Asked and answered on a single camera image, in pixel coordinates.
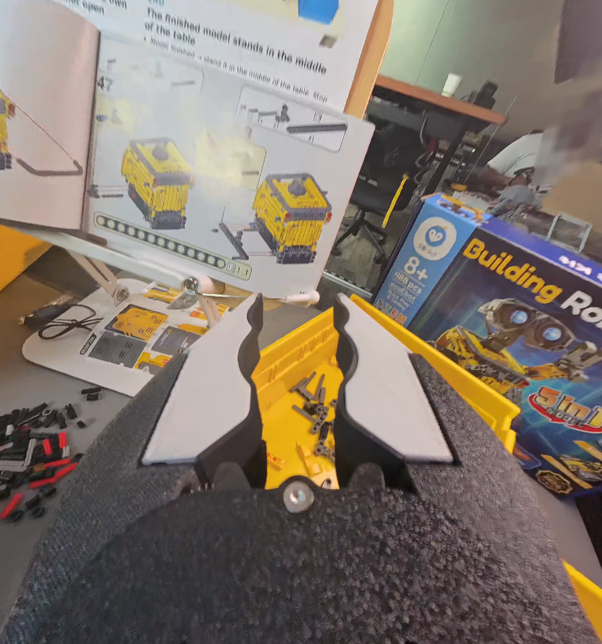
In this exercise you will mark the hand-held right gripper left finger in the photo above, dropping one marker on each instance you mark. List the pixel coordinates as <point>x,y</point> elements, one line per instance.
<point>205,402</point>

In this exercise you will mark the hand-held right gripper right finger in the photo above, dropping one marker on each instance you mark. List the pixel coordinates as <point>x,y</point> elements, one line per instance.
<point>396,402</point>

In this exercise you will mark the heap of small lego parts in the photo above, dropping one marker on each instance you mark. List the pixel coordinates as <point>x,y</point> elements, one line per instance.
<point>316,412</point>

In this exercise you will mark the lego instruction booklet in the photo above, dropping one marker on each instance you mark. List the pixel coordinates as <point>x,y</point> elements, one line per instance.
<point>220,166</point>

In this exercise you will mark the grey lego figure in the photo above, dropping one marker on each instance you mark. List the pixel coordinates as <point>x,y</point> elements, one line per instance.
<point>519,193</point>

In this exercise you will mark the yellow grey sticker sheet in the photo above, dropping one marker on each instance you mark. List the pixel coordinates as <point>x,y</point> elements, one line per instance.
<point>130,322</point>

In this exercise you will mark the blue robot kit box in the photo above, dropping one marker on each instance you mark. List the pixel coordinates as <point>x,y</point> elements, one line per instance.
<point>482,327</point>

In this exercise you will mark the white book stand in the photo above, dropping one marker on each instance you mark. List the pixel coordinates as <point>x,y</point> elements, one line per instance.
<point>64,362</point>

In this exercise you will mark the pile of black red pins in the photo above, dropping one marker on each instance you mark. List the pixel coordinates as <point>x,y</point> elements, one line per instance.
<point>19,453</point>

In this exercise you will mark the black office chair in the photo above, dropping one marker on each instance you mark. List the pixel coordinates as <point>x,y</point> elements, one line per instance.
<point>376,191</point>

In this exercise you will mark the clear plastic box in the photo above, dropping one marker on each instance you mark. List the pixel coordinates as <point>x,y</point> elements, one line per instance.
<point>552,231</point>

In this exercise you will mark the wood top desk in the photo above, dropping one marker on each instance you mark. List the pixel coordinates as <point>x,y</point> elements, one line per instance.
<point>431,100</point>

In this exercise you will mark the white paper cup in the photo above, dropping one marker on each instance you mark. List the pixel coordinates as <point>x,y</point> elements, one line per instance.
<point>452,85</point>

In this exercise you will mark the wooden stand board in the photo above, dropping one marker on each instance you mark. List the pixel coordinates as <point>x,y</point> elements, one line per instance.
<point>376,60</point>

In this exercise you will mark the printed task sheet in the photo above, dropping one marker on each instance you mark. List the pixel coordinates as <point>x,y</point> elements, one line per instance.
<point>230,30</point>

